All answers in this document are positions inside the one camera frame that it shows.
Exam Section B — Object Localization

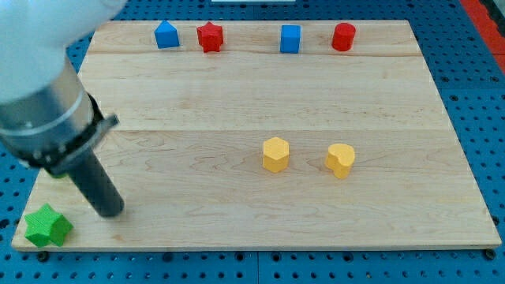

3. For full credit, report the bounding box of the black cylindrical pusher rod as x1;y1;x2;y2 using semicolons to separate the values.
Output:
68;151;125;218

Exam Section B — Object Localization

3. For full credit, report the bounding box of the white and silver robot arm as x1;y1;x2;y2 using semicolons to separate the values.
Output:
1;0;126;217

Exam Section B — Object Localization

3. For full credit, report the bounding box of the yellow hexagon block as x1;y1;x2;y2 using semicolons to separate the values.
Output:
262;137;290;173

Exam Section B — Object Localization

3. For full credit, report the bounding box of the green star block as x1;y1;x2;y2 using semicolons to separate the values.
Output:
24;204;73;248

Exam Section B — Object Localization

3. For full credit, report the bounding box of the wooden board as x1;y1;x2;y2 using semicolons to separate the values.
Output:
24;21;502;252

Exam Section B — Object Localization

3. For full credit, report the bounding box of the blue pentagon block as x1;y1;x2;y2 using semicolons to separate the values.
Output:
154;21;180;49

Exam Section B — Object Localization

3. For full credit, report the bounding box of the red star block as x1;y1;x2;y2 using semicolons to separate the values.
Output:
196;21;224;53

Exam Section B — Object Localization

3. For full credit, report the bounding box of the blue cube block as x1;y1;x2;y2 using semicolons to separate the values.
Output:
279;24;301;54

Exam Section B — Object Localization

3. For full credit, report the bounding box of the yellow heart block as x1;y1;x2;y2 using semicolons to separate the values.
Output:
324;144;355;179

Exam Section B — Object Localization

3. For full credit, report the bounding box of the red cylinder block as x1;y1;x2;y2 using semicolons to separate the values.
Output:
332;23;357;51

